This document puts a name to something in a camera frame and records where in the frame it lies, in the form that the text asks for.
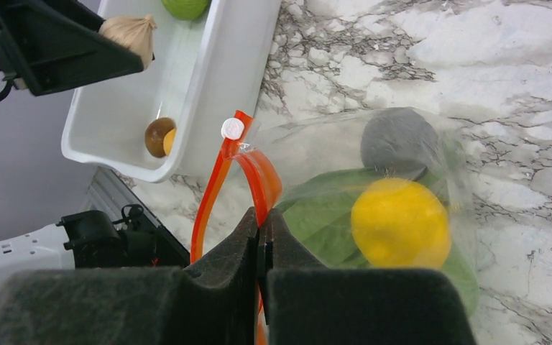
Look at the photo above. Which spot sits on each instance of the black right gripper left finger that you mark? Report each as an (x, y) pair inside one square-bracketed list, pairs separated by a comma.
[(114, 300)]

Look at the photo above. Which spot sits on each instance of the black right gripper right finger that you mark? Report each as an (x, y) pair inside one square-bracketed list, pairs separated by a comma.
[(308, 303)]

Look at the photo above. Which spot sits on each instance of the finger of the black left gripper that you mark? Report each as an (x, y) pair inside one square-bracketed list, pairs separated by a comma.
[(54, 46)]

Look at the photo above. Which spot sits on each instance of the garlic bulb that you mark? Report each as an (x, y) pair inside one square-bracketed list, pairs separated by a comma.
[(133, 33)]

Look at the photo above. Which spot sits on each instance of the green leafy vegetable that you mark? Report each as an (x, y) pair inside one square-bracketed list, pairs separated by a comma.
[(318, 214)]

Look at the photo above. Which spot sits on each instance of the yellow bell pepper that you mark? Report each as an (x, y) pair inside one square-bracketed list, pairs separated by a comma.
[(401, 223)]

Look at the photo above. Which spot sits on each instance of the clear zip bag orange zipper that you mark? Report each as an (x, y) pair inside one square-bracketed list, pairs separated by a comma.
[(256, 172)]

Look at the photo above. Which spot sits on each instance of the dark brown avocado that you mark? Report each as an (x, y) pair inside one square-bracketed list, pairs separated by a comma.
[(400, 140)]

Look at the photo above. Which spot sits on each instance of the brown round fruit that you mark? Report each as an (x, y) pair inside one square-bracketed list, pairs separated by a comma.
[(155, 134)]

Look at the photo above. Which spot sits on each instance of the green lime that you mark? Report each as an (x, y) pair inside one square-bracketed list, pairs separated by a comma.
[(186, 9)]

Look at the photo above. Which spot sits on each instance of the small orange fruit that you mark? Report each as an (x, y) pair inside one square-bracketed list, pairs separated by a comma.
[(168, 141)]

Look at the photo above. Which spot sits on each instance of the white plastic bin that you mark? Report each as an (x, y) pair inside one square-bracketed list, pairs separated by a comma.
[(204, 71)]

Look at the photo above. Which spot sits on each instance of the black mounting rail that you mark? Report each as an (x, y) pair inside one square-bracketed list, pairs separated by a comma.
[(152, 228)]

